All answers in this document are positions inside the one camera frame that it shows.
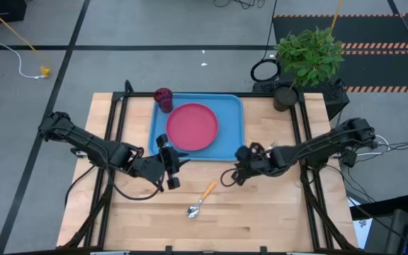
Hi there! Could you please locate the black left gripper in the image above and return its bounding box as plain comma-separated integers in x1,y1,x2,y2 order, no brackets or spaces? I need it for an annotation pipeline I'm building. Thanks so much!
155,133,192,191

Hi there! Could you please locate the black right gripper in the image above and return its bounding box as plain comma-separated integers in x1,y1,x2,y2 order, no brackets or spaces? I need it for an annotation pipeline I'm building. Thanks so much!
232,142,276,188

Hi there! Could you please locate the yellow-handled metal fork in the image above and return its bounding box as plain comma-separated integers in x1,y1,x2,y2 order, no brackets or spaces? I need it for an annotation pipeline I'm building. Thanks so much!
245,137,280,150

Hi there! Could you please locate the red round plate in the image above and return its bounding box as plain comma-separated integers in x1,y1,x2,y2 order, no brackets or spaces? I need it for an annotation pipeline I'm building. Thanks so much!
165,102,220,152

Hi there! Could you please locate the yellow-handled metal spoon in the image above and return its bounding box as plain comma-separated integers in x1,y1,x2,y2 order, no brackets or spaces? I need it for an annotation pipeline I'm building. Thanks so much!
186,181,218,220

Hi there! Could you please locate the red faceted plastic cup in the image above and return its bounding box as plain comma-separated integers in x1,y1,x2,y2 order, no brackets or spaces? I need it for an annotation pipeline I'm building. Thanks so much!
153,87,174,114

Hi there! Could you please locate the blue plastic tray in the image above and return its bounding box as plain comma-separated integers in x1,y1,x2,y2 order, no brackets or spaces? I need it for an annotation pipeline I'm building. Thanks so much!
147,92,245,163

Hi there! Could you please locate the black plant pot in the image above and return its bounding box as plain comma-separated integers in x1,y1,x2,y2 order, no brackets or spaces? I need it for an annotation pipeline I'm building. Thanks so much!
272,84,300,113

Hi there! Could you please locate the black power adapter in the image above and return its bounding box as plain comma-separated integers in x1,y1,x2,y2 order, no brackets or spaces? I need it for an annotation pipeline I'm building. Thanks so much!
341,149,358,169

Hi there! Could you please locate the green leafy plant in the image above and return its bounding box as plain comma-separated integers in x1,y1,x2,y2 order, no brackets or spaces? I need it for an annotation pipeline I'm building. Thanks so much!
273,26,346,88

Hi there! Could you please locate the white printed paper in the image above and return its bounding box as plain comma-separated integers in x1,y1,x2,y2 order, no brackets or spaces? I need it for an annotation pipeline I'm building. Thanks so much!
346,196,375,249

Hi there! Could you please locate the black hazard-striped floor mat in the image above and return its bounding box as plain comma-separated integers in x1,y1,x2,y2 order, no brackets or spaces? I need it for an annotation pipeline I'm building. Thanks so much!
272,12,408,94

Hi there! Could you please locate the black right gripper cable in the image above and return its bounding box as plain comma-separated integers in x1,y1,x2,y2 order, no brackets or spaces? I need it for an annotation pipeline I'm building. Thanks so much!
220,167,239,188

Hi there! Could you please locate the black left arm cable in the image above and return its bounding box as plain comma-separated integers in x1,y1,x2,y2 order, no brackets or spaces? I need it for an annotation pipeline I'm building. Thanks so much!
106,166,166,202

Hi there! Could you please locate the black aluminium table frame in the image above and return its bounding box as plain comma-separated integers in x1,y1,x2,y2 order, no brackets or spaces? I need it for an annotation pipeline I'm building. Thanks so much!
62,79,358,254

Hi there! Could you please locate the black coiled cable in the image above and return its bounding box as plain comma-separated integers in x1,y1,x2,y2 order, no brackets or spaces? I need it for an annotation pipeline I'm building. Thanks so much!
249,57,282,84

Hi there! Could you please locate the white power cable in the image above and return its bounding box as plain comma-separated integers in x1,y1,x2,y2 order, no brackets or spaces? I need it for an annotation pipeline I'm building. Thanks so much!
356,133,392,157

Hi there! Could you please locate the black hanging cable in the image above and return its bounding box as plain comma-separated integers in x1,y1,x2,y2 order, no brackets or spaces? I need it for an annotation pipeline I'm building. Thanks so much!
263,0,279,61

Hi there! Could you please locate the black cable bundle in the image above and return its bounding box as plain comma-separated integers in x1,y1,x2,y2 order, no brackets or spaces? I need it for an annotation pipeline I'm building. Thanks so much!
213,0,266,10

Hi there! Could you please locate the yellow cable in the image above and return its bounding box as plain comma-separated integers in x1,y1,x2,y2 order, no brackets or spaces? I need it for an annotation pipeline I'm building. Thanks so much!
330,0,344,30
0,0,49,72

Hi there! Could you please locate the white floor cable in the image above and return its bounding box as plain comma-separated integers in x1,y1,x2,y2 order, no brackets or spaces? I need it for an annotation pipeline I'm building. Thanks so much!
0,0,45,79

